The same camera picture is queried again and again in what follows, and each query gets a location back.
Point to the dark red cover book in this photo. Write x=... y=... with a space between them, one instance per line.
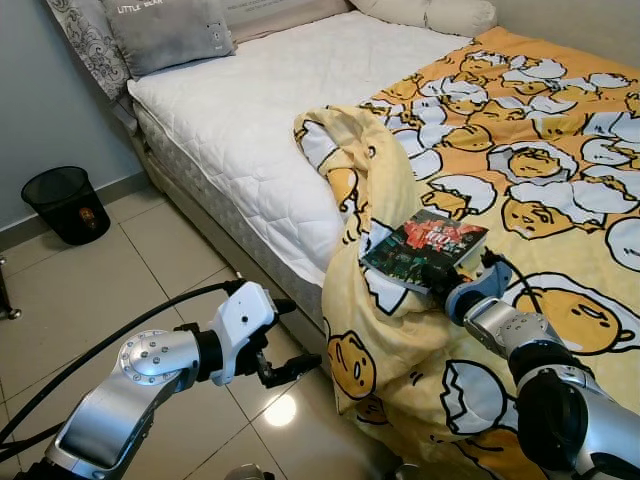
x=425 y=240

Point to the yellow cartoon egg blanket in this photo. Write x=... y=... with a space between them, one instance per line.
x=540 y=130

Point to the grey plush pillow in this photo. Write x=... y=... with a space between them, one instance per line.
x=170 y=35

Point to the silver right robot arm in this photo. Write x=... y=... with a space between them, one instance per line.
x=560 y=400

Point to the beige bed base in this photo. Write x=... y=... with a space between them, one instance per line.
x=200 y=192

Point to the white quilted mattress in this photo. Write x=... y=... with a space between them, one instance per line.
x=250 y=110

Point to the black mesh waste bin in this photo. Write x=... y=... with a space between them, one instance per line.
x=65 y=205

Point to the cream bolster pillow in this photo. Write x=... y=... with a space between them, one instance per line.
x=430 y=15

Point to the dark metal furniture leg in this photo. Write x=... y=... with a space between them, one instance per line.
x=6 y=300

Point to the floral printed headboard cushion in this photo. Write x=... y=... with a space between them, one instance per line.
x=90 y=45

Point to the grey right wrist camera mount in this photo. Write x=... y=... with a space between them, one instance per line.
x=480 y=290

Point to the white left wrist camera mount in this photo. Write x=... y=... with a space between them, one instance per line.
x=240 y=320

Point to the beige padded bed rail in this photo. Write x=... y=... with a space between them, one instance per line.
x=300 y=22

